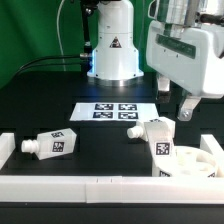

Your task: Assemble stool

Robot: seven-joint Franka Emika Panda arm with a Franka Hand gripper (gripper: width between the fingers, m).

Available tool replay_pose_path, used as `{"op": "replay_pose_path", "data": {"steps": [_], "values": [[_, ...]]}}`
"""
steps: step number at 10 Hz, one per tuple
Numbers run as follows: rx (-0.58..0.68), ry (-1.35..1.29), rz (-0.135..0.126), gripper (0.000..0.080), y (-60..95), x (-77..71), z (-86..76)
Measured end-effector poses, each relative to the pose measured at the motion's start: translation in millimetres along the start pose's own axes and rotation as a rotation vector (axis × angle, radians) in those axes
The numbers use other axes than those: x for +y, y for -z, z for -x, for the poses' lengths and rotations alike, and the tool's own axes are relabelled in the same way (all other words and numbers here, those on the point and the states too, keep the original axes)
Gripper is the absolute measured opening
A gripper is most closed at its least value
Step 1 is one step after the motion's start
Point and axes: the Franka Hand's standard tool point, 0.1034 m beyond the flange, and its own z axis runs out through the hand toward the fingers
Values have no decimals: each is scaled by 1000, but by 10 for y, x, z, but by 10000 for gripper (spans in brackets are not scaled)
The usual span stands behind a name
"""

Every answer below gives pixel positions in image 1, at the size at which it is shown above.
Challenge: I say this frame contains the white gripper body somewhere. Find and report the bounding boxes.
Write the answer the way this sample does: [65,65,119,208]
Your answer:
[146,21,224,98]

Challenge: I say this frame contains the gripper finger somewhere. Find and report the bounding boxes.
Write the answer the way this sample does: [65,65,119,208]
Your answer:
[178,94,201,121]
[156,73,171,102]

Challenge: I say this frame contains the white right fence bar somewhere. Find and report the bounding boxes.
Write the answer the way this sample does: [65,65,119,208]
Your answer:
[200,134,224,178]

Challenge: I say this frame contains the white fence bar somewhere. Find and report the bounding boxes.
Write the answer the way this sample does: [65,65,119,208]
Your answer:
[0,176,224,204]
[0,133,15,169]
[200,134,224,178]

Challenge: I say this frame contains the white marker sheet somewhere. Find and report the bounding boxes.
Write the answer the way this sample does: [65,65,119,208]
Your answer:
[70,102,159,121]

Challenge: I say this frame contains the white left fence bar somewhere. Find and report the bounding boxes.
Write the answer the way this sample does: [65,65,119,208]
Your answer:
[0,133,15,169]

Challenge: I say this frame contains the white front fence bar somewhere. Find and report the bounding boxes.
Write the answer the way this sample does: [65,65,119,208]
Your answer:
[0,176,224,204]

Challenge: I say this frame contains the grey thin cable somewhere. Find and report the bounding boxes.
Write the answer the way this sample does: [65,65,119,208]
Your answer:
[55,0,68,72]

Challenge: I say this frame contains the black cable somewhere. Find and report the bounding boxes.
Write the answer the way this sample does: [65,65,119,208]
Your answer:
[14,53,91,79]

